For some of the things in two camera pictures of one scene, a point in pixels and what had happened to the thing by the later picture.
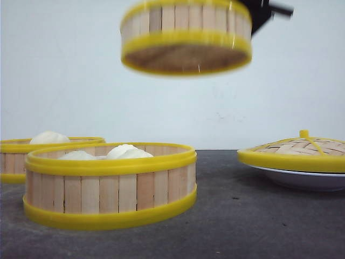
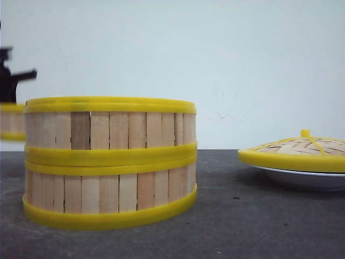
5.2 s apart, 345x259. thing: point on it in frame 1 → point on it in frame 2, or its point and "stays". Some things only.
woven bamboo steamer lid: [304, 152] stays
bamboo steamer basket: [105, 185] stays
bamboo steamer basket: [186, 37] → [110, 130]
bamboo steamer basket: [14, 152] → [13, 122]
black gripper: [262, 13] → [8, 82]
